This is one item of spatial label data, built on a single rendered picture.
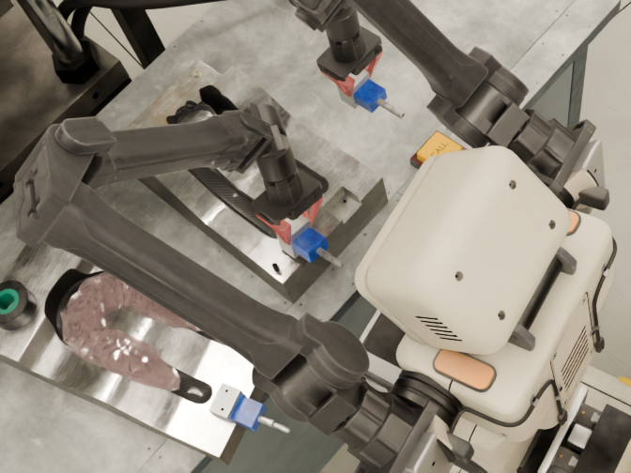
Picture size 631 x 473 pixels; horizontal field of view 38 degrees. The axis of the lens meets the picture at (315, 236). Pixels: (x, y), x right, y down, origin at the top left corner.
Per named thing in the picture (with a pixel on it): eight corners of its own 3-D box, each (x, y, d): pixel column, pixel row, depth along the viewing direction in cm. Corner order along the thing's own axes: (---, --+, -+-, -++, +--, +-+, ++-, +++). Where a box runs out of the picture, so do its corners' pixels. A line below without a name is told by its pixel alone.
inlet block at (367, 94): (413, 114, 163) (409, 97, 158) (394, 134, 161) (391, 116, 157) (359, 82, 168) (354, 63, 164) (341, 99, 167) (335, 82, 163)
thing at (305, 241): (355, 267, 151) (349, 246, 147) (333, 285, 149) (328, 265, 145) (301, 231, 158) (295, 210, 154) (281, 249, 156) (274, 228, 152)
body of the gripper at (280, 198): (252, 210, 147) (240, 179, 142) (297, 174, 151) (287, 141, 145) (278, 229, 143) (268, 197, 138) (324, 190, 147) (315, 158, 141)
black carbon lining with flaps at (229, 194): (336, 189, 163) (327, 160, 155) (275, 252, 159) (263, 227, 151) (207, 97, 178) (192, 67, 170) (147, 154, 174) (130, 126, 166)
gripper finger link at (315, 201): (275, 233, 154) (262, 194, 147) (305, 206, 157) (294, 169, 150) (302, 251, 150) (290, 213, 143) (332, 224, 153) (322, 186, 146)
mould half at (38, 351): (296, 328, 159) (283, 303, 150) (228, 465, 150) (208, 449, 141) (69, 241, 177) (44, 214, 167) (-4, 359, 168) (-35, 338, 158)
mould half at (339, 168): (389, 202, 168) (379, 163, 156) (293, 304, 162) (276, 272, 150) (207, 76, 189) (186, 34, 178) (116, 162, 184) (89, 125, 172)
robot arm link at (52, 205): (-24, 234, 94) (23, 167, 90) (18, 170, 106) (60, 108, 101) (316, 434, 108) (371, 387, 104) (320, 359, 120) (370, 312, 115)
